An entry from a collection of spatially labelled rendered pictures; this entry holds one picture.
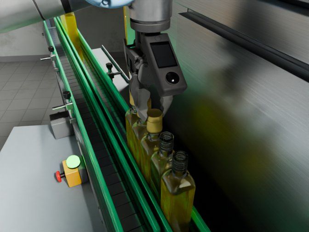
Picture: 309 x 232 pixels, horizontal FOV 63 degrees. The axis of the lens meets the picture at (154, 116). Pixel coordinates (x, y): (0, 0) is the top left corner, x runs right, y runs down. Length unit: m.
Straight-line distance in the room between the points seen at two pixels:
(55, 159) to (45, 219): 0.26
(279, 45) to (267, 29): 0.03
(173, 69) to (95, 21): 3.10
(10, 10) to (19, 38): 3.54
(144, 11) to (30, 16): 0.20
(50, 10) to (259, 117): 0.35
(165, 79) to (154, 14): 0.10
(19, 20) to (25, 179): 0.82
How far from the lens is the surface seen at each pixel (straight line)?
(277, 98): 0.42
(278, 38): 0.42
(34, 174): 1.05
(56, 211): 0.92
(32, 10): 0.27
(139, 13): 0.44
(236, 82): 0.48
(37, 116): 2.69
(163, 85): 0.40
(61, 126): 1.11
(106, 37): 3.56
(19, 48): 3.86
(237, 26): 0.48
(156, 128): 0.55
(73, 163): 0.90
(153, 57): 0.43
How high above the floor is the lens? 1.48
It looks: 37 degrees down
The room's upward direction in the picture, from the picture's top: straight up
